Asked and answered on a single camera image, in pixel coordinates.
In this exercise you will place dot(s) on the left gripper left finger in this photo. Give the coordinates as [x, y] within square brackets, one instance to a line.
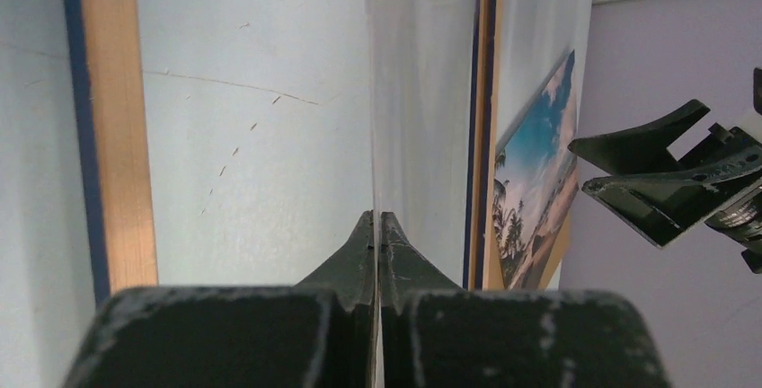
[317, 333]

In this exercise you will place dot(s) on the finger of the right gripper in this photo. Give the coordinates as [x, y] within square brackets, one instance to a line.
[642, 149]
[646, 202]

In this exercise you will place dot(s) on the wooden picture frame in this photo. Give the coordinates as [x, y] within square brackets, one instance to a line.
[226, 142]

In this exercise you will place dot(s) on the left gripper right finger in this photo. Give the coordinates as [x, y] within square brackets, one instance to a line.
[437, 334]

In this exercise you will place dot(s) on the clear acrylic sheet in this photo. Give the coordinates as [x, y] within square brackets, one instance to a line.
[421, 56]

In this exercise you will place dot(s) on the beach photo print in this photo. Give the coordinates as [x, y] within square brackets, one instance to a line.
[535, 180]

